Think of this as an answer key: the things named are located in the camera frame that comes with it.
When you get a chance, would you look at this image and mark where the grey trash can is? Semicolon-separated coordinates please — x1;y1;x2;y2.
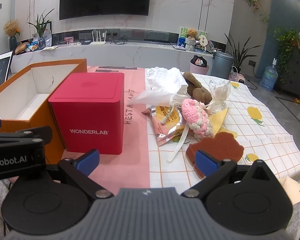
211;51;234;80

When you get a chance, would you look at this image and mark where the blue water bottle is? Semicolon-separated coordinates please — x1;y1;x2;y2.
260;58;278;91

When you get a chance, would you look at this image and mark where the brown sponge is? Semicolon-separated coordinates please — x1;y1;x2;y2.
186;132;244;179

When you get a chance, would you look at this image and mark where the yellow wet wipes pack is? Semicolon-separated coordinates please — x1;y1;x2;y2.
142;106;186;146

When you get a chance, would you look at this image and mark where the pink waste bin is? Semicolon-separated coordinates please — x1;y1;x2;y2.
190;55;209;75

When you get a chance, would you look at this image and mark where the white router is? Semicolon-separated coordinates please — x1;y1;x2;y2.
90;30;107;45

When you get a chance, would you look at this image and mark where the clear plastic item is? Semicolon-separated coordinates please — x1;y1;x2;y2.
207;79;231;115

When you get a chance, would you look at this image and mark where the teddy bear decoration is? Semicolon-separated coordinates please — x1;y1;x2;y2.
185;29;197;51

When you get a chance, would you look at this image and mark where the white cloth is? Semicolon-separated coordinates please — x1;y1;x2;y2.
146;67;188;95

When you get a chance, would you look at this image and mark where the red Wonderlab box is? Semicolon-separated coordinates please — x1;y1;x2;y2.
49;72;125;155

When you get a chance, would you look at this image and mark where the brown plush toy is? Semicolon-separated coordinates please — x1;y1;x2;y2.
183;72;212;105

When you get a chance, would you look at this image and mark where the yellow cloth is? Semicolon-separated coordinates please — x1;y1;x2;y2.
209;108;237;138

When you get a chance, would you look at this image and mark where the dried flower vase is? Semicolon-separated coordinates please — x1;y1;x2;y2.
3;20;20;51

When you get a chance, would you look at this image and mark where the pink crochet knit item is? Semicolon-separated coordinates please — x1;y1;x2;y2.
181;99;214;140

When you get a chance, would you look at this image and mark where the orange cardboard box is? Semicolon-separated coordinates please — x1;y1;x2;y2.
0;59;87;164

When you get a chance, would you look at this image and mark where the potted green plant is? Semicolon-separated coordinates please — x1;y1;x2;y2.
225;34;261;73

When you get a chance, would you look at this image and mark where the green plant in vase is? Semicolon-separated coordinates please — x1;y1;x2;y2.
28;9;53;50

